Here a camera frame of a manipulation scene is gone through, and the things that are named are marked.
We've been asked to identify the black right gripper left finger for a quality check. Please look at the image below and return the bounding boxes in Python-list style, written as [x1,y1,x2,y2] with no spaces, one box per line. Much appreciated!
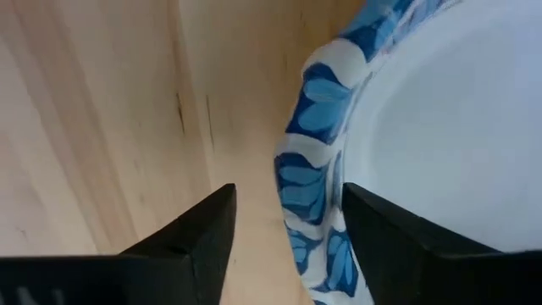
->
[0,182,237,305]

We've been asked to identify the blue white paper bowl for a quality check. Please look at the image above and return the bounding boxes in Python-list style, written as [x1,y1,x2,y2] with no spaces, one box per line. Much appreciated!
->
[274,0,542,305]

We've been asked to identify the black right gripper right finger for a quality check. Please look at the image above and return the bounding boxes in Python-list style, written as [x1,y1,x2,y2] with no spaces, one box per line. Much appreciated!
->
[341,182,542,305]

